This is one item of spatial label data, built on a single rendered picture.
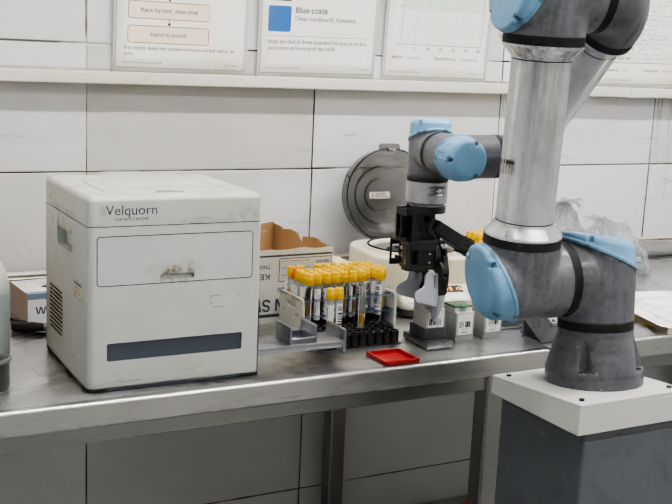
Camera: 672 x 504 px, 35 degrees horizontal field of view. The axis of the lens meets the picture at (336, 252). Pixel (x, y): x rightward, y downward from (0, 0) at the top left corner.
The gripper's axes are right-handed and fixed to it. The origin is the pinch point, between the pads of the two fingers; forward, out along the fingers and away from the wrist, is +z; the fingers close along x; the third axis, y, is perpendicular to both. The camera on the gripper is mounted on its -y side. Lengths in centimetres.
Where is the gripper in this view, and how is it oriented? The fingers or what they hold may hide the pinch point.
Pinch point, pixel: (429, 311)
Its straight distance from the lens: 196.0
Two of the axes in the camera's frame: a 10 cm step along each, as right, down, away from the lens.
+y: -9.0, 0.4, -4.4
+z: -0.4, 9.8, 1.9
